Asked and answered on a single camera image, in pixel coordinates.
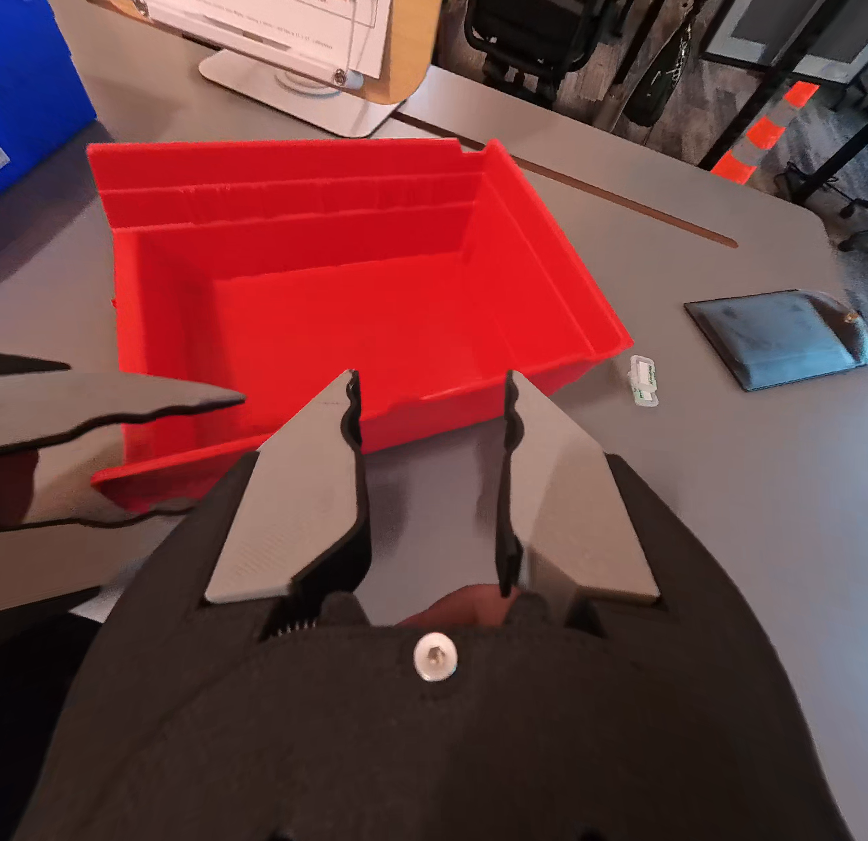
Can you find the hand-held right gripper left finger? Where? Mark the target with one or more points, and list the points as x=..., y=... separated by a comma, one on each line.
x=291, y=515

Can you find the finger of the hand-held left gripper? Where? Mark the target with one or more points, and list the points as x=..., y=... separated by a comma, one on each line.
x=102, y=400
x=54, y=488

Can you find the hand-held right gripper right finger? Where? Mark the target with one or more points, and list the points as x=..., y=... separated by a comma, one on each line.
x=576, y=515

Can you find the red plastic bin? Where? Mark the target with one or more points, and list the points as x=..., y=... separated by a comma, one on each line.
x=339, y=299

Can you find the blue plastic bin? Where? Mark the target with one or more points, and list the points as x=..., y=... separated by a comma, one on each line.
x=41, y=75

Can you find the small white green packet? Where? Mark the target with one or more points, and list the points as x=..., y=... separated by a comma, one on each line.
x=644, y=380

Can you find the dark grey flat pad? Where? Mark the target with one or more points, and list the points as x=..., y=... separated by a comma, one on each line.
x=773, y=339

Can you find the printed instruction sheet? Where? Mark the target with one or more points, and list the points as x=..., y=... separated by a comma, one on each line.
x=271, y=0

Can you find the black bag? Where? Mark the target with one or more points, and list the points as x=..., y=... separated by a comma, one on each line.
x=661, y=75

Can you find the black office chair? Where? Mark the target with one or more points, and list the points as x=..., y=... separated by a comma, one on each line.
x=536, y=27

